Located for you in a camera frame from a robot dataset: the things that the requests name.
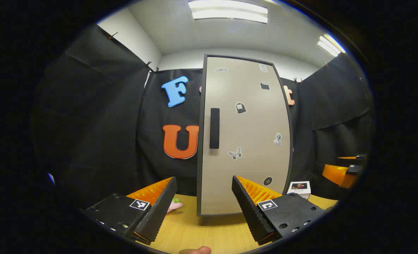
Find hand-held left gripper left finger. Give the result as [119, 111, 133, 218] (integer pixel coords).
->
[83, 176, 178, 244]

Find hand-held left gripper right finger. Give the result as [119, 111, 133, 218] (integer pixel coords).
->
[231, 175, 328, 246]

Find dark grey cabinet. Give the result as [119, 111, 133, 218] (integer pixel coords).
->
[196, 54, 295, 226]

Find beige cabinet door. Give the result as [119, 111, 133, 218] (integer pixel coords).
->
[201, 56, 291, 215]

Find pink and green small object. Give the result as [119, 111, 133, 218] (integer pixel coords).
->
[166, 198, 183, 213]

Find white book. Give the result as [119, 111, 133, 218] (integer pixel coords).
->
[287, 181, 311, 196]

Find black backdrop cloth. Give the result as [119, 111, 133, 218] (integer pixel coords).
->
[31, 23, 375, 208]

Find small ceiling light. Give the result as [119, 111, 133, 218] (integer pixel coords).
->
[317, 34, 346, 57]

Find long ceiling light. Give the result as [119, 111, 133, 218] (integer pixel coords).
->
[188, 0, 268, 24]

